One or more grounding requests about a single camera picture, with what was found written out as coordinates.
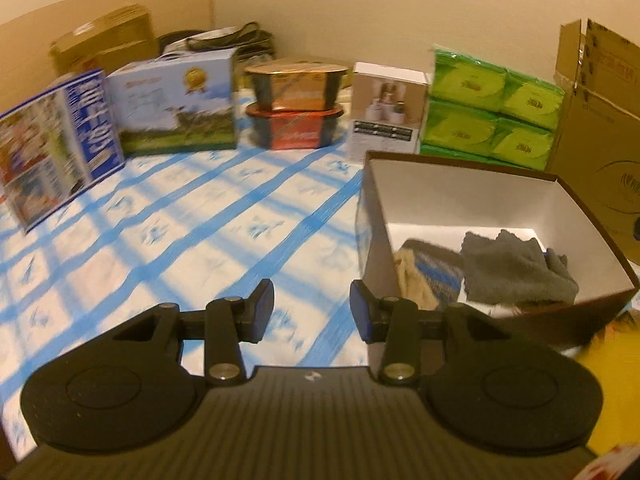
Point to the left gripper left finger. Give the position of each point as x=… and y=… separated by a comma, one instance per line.
x=228, y=322

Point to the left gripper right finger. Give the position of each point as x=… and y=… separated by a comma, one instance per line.
x=394, y=322

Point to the beige sock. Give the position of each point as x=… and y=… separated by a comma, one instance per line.
x=411, y=281

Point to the striped brown knit hat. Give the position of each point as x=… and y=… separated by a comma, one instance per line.
x=441, y=267

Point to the grey fluffy towel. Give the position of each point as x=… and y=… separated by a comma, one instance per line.
x=514, y=272

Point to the blue white checked bedspread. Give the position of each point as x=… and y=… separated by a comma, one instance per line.
x=186, y=229

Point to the brown open cardboard box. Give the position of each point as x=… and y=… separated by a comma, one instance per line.
x=439, y=200

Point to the white product box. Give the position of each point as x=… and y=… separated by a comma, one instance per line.
x=387, y=110

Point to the stacked orange food bowls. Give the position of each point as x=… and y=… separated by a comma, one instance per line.
x=295, y=104

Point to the cow picture milk box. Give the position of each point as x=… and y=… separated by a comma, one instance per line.
x=181, y=102

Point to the green tissue pack bundle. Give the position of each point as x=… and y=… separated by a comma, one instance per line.
x=481, y=111

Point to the orange juice bottle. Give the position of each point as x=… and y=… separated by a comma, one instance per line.
x=612, y=356

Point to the large brown cardboard box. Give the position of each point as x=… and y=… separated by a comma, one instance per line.
x=597, y=153

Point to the brown box on headboard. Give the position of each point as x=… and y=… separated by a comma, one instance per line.
x=109, y=42

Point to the wooden headboard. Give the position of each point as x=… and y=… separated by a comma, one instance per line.
x=26, y=65

